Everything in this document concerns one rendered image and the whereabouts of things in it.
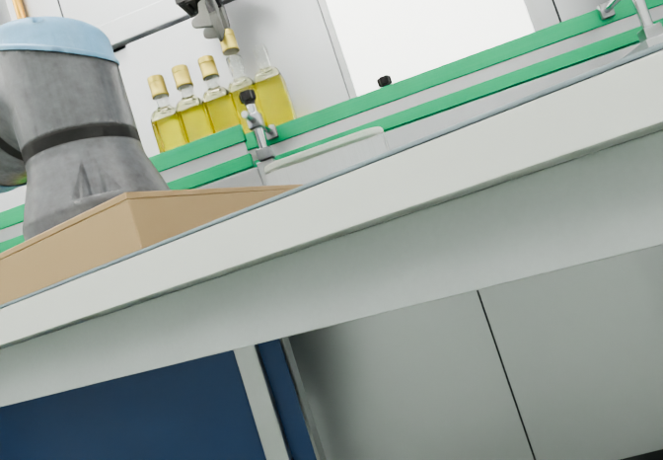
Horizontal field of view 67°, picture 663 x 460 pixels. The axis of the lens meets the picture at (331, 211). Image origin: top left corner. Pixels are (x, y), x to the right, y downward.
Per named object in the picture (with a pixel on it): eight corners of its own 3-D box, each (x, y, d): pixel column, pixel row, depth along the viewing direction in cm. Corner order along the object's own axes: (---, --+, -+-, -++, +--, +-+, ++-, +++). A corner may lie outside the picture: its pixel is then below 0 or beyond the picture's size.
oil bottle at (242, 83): (287, 174, 105) (257, 78, 106) (280, 171, 99) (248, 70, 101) (261, 183, 106) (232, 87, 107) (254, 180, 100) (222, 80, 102)
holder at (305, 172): (404, 198, 92) (390, 159, 93) (402, 190, 65) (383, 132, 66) (316, 228, 95) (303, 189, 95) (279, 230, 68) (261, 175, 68)
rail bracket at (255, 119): (289, 164, 98) (270, 103, 99) (265, 151, 81) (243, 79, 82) (275, 169, 98) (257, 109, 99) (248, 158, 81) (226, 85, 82)
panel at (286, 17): (544, 45, 109) (491, -97, 112) (547, 40, 107) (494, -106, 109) (171, 180, 122) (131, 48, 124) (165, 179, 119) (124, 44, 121)
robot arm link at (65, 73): (60, 118, 46) (21, -18, 47) (-12, 170, 53) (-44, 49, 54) (163, 125, 57) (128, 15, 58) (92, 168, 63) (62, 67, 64)
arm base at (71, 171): (103, 213, 44) (71, 106, 44) (-8, 262, 49) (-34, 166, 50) (206, 205, 58) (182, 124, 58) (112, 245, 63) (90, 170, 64)
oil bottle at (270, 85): (313, 165, 104) (281, 68, 106) (308, 161, 99) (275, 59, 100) (287, 174, 105) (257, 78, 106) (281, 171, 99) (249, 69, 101)
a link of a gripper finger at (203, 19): (200, 49, 104) (190, 11, 106) (227, 38, 103) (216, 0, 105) (193, 41, 101) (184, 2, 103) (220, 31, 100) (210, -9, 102)
